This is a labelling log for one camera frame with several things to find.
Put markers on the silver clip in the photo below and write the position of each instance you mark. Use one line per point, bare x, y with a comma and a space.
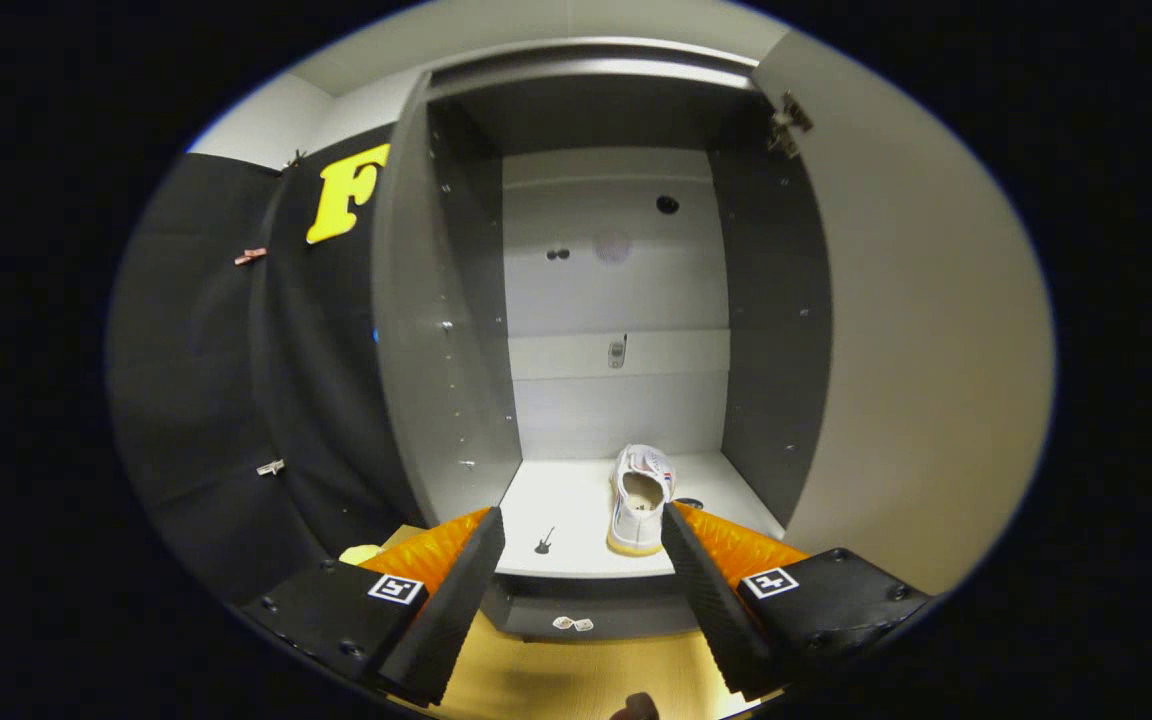
270, 467

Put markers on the black clip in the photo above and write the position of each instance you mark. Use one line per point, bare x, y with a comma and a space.
294, 159

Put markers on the yellow pineapple plush toy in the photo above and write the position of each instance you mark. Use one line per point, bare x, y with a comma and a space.
360, 555

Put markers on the red clip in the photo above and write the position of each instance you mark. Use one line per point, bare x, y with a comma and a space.
250, 256

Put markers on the white canvas shoe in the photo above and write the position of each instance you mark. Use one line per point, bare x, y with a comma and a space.
636, 510

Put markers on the black backdrop cloth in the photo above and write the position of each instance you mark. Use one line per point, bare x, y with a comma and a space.
216, 400

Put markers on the dark brown rounded object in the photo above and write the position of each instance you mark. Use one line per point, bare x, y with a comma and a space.
634, 708

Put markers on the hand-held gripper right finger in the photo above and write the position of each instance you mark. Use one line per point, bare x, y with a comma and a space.
711, 600

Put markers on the grey shoe cabinet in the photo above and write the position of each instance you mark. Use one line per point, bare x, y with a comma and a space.
616, 290

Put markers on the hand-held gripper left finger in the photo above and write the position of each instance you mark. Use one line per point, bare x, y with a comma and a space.
451, 600

